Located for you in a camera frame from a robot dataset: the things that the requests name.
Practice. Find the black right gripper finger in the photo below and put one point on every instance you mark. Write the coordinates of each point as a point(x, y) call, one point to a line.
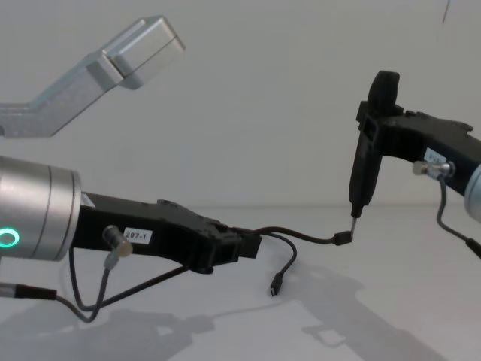
point(370, 124)

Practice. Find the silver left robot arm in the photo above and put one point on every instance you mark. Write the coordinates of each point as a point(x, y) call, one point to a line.
point(37, 210)

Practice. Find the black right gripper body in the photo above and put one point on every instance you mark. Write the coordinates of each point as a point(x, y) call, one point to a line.
point(428, 139)

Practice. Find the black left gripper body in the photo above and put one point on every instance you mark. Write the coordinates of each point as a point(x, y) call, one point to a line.
point(150, 229)

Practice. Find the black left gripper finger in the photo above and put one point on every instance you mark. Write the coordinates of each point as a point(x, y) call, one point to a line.
point(233, 248)
point(233, 230)

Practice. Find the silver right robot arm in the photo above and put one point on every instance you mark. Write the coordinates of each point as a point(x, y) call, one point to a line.
point(475, 188)

